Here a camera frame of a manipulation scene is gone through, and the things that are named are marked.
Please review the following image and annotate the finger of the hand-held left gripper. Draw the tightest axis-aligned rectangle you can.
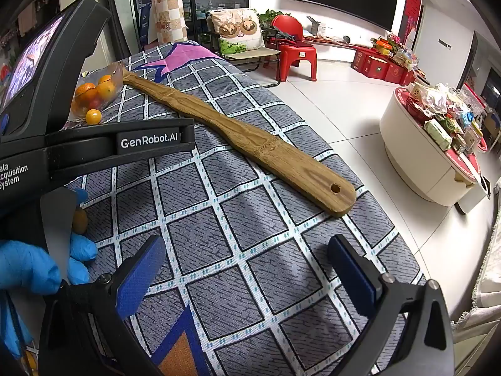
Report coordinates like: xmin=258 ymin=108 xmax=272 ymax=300
xmin=45 ymin=118 xmax=195 ymax=166

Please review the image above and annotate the person's left hand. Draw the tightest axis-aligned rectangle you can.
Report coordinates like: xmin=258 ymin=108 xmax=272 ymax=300
xmin=0 ymin=189 xmax=98 ymax=357

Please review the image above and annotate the green potted plant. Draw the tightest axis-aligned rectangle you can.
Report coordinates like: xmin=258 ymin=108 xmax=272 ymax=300
xmin=258 ymin=8 xmax=293 ymax=29

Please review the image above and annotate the clear bowl of tomatoes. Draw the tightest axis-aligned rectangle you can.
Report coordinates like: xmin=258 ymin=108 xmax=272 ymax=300
xmin=68 ymin=63 xmax=128 ymax=124

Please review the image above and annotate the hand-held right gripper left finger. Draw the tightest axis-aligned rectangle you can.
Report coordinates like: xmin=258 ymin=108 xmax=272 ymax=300
xmin=37 ymin=234 xmax=168 ymax=376

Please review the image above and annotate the red wall decoration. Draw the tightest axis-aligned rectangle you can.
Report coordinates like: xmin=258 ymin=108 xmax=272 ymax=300
xmin=403 ymin=0 xmax=424 ymax=40

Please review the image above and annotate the checkered paper bag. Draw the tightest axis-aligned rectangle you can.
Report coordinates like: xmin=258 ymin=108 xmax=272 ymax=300
xmin=151 ymin=0 xmax=189 ymax=46

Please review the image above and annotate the red plastic chair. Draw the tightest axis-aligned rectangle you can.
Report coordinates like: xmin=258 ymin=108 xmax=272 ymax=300
xmin=270 ymin=15 xmax=318 ymax=83

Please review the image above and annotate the grey checked star blanket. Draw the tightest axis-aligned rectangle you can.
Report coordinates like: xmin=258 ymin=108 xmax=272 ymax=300
xmin=63 ymin=41 xmax=427 ymax=376

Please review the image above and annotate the round white table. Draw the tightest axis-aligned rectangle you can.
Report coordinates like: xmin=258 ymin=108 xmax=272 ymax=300
xmin=379 ymin=85 xmax=489 ymax=207

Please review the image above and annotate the printed cushion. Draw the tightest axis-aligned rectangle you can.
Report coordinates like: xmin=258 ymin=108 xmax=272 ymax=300
xmin=207 ymin=8 xmax=261 ymax=54

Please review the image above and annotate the khaki folding chair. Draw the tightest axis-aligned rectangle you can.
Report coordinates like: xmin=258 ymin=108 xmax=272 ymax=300
xmin=201 ymin=8 xmax=282 ymax=87

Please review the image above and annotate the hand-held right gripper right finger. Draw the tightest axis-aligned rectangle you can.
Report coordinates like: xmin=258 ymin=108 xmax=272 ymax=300
xmin=328 ymin=234 xmax=468 ymax=376

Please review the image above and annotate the red gift box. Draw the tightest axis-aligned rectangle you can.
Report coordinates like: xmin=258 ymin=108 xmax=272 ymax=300
xmin=351 ymin=46 xmax=392 ymax=80
xmin=385 ymin=63 xmax=416 ymax=86

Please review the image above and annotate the long wooden paddle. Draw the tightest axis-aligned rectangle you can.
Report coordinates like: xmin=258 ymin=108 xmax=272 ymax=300
xmin=122 ymin=66 xmax=357 ymax=217

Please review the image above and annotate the pile of snack packets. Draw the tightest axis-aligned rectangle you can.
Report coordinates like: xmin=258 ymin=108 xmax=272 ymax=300
xmin=406 ymin=74 xmax=491 ymax=162

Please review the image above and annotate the small orange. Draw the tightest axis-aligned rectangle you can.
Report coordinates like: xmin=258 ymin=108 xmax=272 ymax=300
xmin=74 ymin=82 xmax=98 ymax=106
xmin=97 ymin=74 xmax=118 ymax=100

